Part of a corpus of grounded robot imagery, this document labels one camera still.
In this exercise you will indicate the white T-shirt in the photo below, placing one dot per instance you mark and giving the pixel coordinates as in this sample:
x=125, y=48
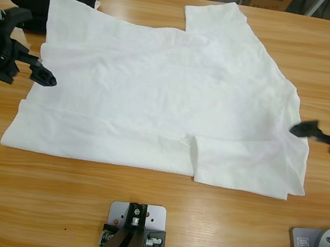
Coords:
x=162, y=98

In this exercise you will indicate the white metal frame leg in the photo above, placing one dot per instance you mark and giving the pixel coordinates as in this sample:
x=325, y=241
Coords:
x=314, y=6

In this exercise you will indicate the white mount plate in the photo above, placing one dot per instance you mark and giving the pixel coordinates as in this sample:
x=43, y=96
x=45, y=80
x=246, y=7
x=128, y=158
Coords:
x=157, y=218

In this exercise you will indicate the dark camera post with bracket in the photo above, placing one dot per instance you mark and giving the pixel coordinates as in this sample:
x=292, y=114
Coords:
x=125, y=242

